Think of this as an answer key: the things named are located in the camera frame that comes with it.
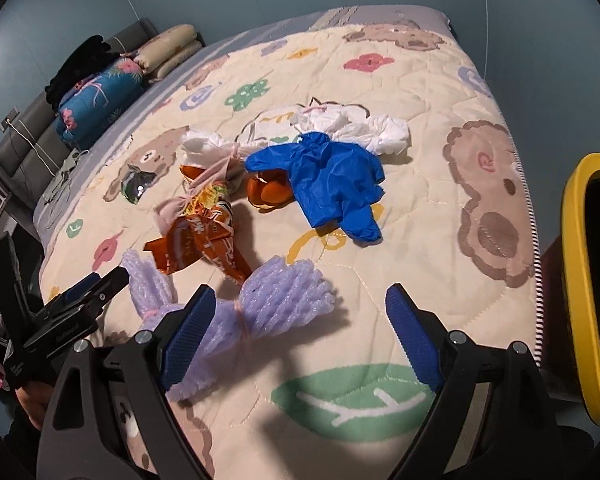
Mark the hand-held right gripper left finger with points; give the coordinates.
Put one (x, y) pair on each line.
(190, 330)

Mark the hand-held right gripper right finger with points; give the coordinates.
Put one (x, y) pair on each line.
(412, 330)

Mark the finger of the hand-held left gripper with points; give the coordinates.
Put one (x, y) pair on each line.
(107, 284)
(77, 290)

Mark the orange snack wrapper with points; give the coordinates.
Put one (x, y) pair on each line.
(200, 240)

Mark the purple foam fruit net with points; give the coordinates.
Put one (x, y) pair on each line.
(290, 290)

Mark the blue rubber glove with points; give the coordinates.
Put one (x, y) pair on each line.
(330, 175)

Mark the yellow-rimmed black bin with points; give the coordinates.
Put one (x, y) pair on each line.
(580, 260)

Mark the white plastic bag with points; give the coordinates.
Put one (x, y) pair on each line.
(380, 132)

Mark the person's left hand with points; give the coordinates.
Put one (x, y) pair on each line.
(32, 405)

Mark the cream bear-print blanket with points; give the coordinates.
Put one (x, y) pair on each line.
(410, 245)

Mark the dark shiny wrapper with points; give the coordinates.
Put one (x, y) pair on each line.
(137, 187)

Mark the grey green cloth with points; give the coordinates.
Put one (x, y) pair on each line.
(62, 172)

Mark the grey padded headboard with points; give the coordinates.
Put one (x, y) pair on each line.
(25, 155)

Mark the orange peel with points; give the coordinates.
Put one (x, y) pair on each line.
(267, 191)

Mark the white tied tissue bundle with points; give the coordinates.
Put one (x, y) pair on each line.
(205, 145)

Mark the blue floral rolled quilt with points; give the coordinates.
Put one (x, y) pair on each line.
(95, 100)

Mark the black clothing pile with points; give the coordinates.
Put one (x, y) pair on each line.
(77, 65)

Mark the beige pillow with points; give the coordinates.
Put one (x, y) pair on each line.
(180, 62)
(172, 40)

